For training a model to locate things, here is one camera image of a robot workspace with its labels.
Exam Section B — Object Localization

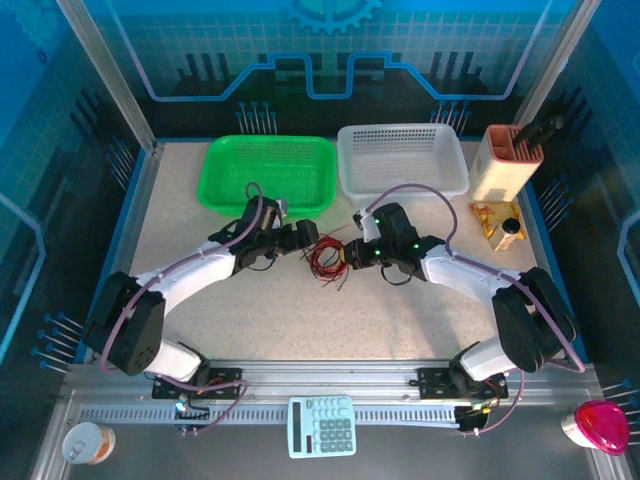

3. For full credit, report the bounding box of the white orange can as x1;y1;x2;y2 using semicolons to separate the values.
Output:
61;421;117;466

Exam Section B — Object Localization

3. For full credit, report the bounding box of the beige holder with pink top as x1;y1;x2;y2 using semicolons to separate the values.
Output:
467;124;546;204

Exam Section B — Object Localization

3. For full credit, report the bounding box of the blue grey table side rail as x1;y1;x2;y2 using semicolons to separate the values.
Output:
517;179;594;364
73;142;166;364

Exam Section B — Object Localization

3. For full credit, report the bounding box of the white plastic basket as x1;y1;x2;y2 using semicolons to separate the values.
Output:
335;123;471;205

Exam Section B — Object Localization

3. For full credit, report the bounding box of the black gripper loop cable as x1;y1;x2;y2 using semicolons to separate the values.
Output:
379;262;416;287
234;249;281;274

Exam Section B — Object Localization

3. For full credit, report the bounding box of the small bottle with black cap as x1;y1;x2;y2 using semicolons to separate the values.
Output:
492;217;522;253

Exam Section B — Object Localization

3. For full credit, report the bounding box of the green plastic basket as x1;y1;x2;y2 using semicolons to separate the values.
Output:
197;134;339;217

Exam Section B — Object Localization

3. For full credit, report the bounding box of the black left gripper loop cable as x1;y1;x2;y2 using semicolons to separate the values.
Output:
234;249;281;274

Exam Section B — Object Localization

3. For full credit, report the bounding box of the thin red wire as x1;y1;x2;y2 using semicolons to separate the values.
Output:
299;233;351;277
298;246;346;279
305;232;350;274

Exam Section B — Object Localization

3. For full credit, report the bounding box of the black tool handle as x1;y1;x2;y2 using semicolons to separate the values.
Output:
514;114;566;151

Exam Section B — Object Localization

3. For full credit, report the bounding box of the black right gripper loop cable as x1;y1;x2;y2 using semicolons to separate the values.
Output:
379;262;416;287

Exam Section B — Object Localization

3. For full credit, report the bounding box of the aluminium base beam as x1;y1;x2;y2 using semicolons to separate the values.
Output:
64;357;601;401

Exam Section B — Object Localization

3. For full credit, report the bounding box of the light blue calculator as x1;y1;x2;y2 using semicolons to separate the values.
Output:
287;394;358;460

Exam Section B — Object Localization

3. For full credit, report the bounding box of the cup with pink lid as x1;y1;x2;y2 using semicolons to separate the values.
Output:
559;398;631;457

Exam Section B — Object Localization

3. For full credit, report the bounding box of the aluminium frame post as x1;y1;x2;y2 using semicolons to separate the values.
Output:
53;0;164;154
512;0;604;134

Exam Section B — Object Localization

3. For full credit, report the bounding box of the white slotted cable duct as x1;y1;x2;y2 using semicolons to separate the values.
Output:
79;405;464;427

